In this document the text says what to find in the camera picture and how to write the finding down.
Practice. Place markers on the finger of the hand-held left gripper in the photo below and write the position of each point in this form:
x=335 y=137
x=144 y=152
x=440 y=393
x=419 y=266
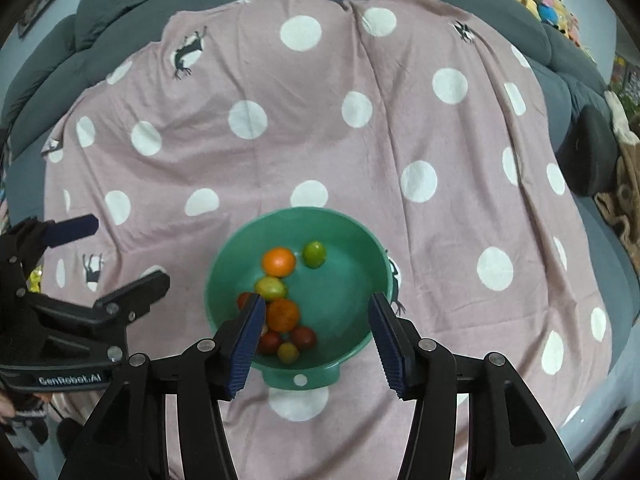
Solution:
x=72 y=229
x=145 y=290

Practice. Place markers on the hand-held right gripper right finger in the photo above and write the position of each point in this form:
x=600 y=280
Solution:
x=386 y=347

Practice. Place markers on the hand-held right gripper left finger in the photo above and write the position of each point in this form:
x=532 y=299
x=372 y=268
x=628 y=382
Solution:
x=247 y=347

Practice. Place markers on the red cherry tomato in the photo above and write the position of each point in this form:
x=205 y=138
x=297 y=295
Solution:
x=271 y=343
x=244 y=300
x=304 y=338

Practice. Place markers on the small yellow cherry tomato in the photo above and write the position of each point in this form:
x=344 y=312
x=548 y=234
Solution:
x=288 y=353

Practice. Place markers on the orange mandarin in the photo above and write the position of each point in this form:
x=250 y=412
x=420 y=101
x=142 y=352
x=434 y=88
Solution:
x=284 y=315
x=278 y=261

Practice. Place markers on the green plastic bowl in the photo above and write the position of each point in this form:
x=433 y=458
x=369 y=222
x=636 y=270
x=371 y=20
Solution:
x=340 y=305

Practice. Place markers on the yellow-green oval tomato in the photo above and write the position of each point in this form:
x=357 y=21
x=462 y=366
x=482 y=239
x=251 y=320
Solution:
x=270 y=288

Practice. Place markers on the green citrus fruit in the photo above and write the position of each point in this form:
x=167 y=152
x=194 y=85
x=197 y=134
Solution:
x=315 y=254

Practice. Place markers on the person's left hand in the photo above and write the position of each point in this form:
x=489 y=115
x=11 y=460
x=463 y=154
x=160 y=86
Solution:
x=7 y=407

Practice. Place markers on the pink polka dot blanket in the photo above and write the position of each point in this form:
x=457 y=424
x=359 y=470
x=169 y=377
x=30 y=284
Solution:
x=350 y=160

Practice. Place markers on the black cushion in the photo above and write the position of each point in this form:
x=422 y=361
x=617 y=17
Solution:
x=590 y=150

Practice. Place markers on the brown plush throw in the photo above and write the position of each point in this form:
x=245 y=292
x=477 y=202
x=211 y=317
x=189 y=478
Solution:
x=625 y=185

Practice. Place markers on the row of plush toys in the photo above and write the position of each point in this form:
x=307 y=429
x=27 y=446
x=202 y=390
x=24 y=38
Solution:
x=542 y=0

